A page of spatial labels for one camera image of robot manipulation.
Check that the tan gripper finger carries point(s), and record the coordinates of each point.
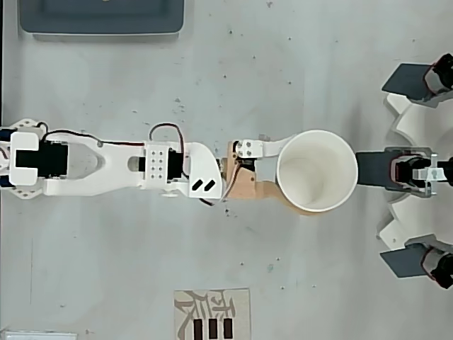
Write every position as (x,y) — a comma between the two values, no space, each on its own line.
(269,190)

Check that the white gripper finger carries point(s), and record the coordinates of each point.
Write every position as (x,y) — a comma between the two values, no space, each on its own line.
(263,148)

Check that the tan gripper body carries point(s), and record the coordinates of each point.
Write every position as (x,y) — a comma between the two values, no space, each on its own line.
(243,184)

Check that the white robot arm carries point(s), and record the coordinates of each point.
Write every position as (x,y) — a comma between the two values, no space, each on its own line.
(88,166)

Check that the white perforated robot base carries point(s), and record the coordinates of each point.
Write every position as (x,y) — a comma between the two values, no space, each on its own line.
(24,124)

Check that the printed paper mat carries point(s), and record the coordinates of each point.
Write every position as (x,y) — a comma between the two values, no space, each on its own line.
(212,304)

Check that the dark grey paddle plate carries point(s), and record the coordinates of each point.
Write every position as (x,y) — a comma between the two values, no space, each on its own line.
(405,81)
(403,260)
(373,168)

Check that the black servo motor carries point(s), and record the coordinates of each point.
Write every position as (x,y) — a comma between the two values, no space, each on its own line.
(440,265)
(403,170)
(442,76)

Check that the white gear-shaped stand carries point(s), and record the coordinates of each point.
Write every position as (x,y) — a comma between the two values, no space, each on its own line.
(421,124)

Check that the grey plastic tray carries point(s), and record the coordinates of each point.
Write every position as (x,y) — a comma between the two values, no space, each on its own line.
(102,16)

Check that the dark blue base part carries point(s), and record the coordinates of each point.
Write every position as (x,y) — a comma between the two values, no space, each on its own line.
(3,134)

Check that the silver metal bracket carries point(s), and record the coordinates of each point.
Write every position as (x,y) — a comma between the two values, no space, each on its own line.
(430,174)

